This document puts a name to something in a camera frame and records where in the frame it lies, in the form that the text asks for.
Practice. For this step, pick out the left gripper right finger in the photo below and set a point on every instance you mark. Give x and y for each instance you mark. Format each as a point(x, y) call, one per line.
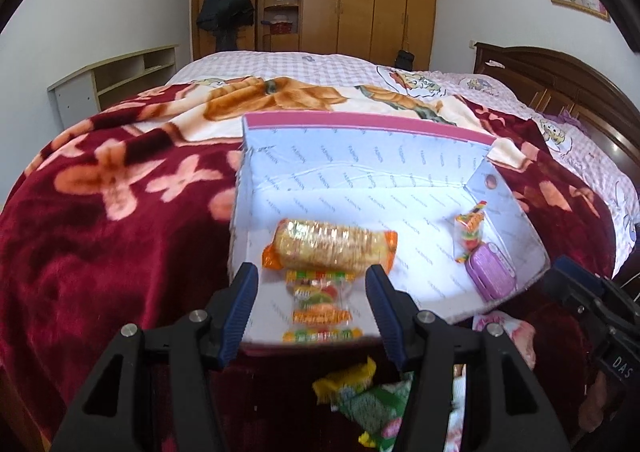
point(505, 409)

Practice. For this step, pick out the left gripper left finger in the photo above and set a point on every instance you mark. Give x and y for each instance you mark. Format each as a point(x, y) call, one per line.
point(116, 409)

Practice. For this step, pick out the green snack packet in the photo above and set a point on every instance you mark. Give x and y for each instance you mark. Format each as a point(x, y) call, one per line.
point(378, 410)

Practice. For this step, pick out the purple jelly cup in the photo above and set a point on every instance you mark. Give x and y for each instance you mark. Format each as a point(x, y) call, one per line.
point(490, 271)

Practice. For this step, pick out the burger gummy packet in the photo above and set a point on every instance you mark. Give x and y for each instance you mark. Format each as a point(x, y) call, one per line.
point(321, 312)
point(468, 231)

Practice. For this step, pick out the orange cracker packet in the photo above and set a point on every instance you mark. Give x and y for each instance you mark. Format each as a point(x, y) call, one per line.
point(299, 244)

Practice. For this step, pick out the right hand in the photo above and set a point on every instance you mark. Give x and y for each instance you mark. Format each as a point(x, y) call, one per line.
point(591, 412)

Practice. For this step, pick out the pink checked bedsheet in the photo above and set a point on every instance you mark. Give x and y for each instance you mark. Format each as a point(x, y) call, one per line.
point(566, 137)

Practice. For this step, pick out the pink cardboard box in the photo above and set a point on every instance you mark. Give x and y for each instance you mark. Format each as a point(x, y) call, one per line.
point(382, 172)

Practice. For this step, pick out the red floral blanket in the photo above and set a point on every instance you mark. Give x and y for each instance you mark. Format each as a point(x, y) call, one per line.
point(124, 217)

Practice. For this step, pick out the wooden headboard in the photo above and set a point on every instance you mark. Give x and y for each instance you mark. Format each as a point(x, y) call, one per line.
point(552, 82)

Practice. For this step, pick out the low white shelf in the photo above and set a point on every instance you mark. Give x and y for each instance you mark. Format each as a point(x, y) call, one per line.
point(100, 85)

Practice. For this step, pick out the black hanging jacket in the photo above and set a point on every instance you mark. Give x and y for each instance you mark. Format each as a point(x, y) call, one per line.
point(223, 19)

